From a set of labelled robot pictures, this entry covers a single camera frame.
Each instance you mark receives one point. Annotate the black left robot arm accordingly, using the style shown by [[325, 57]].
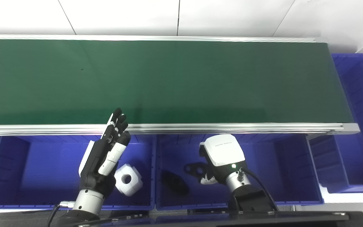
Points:
[[74, 217]]

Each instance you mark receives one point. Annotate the black oval flange part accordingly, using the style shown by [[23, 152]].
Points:
[[194, 169], [175, 183]]

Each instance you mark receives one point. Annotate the black robot torso panel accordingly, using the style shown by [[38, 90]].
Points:
[[232, 220]]

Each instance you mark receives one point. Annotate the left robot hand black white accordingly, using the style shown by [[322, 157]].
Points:
[[96, 167]]

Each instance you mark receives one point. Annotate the white cube part with hole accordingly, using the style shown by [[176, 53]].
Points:
[[129, 181]]

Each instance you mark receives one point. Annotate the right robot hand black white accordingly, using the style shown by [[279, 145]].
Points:
[[224, 151]]

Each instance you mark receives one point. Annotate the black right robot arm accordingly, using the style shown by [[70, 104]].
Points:
[[250, 198]]

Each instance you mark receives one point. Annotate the green conveyor belt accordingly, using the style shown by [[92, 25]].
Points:
[[200, 128], [169, 82]]

